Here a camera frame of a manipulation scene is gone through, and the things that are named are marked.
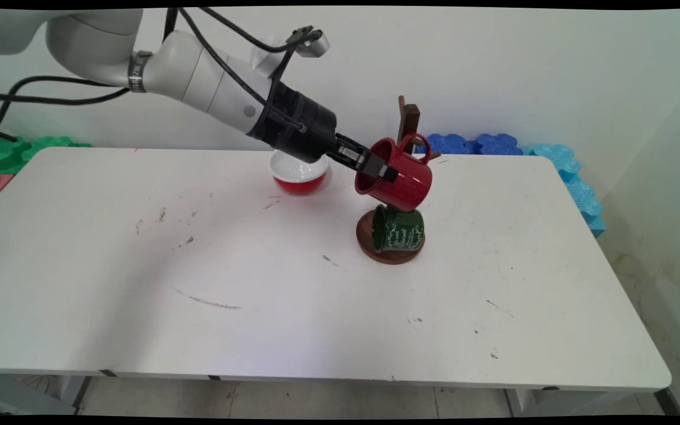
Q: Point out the light blue foam mat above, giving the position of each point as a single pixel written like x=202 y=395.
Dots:
x=582 y=196
x=555 y=156
x=595 y=225

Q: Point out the green foam mat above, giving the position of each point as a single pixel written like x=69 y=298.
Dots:
x=15 y=154

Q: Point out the dark blue foam mat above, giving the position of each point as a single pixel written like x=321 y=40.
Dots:
x=449 y=144
x=498 y=144

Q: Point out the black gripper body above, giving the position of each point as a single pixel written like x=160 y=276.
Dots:
x=301 y=127

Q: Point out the brown wooden mug tree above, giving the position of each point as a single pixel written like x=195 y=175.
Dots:
x=411 y=118

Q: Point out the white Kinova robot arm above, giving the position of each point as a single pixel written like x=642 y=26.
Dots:
x=192 y=74

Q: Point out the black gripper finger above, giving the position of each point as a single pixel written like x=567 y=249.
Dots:
x=356 y=145
x=375 y=169

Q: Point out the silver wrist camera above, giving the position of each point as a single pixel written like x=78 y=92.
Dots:
x=315 y=46

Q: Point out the red enamel mug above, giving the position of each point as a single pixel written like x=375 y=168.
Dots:
x=405 y=183

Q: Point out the green enamel mug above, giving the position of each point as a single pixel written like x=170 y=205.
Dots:
x=402 y=231

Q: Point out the red bowl white inside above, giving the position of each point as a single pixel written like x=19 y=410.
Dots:
x=300 y=174

